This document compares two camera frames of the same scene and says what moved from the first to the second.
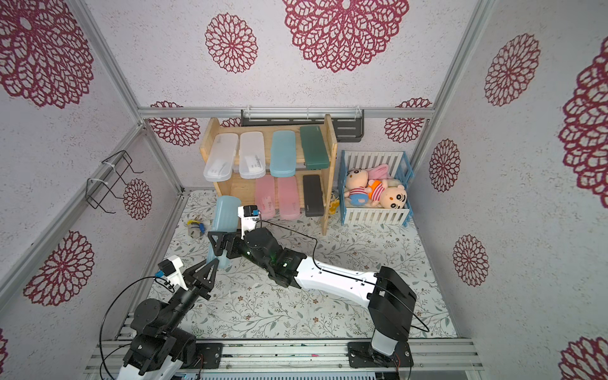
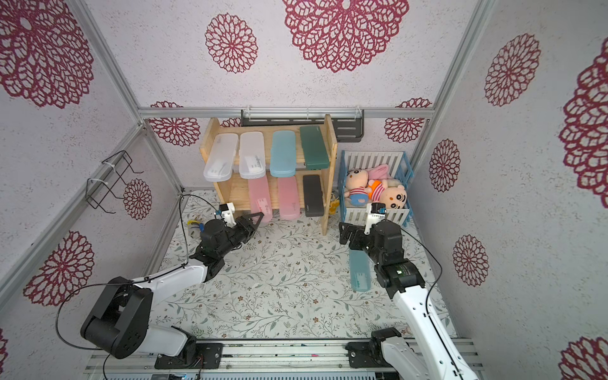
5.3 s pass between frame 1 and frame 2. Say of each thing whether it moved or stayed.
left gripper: moved
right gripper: moved
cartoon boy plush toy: stayed
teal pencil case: moved
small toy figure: stayed
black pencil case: stayed
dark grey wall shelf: stayed
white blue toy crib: stayed
